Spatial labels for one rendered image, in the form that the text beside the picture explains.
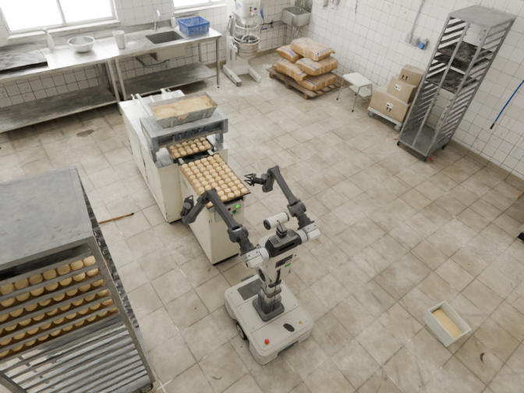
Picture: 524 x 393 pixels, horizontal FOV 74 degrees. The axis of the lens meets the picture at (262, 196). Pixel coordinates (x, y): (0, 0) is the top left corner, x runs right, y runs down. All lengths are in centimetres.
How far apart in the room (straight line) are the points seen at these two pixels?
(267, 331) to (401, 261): 172
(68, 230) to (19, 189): 36
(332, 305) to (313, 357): 53
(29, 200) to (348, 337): 262
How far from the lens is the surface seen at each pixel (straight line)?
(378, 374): 331
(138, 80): 618
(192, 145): 342
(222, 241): 326
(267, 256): 221
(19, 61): 546
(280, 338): 294
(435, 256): 421
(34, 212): 174
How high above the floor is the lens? 295
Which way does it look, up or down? 44 degrees down
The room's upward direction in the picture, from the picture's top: 5 degrees clockwise
